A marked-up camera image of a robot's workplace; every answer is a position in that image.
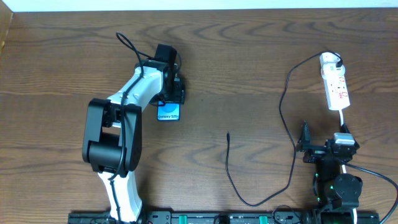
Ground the blue Samsung Galaxy smartphone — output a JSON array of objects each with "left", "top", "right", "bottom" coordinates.
[{"left": 157, "top": 101, "right": 180, "bottom": 121}]

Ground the black charger cable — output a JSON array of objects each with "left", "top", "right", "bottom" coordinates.
[{"left": 225, "top": 50, "right": 344, "bottom": 208}]

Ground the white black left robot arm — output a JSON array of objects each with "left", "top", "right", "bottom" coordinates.
[{"left": 82, "top": 59, "right": 185, "bottom": 223}]

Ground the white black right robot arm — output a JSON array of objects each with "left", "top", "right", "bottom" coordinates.
[{"left": 297, "top": 122, "right": 363, "bottom": 223}]

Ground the white charger adapter plug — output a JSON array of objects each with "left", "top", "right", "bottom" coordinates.
[{"left": 321, "top": 62, "right": 345, "bottom": 80}]

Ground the white power strip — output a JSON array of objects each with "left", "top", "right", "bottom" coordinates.
[{"left": 319, "top": 52, "right": 351, "bottom": 111}]

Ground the white power strip cord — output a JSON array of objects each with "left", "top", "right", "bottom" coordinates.
[{"left": 338, "top": 108, "right": 358, "bottom": 224}]

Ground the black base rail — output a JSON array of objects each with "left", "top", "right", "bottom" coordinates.
[{"left": 67, "top": 211, "right": 379, "bottom": 224}]

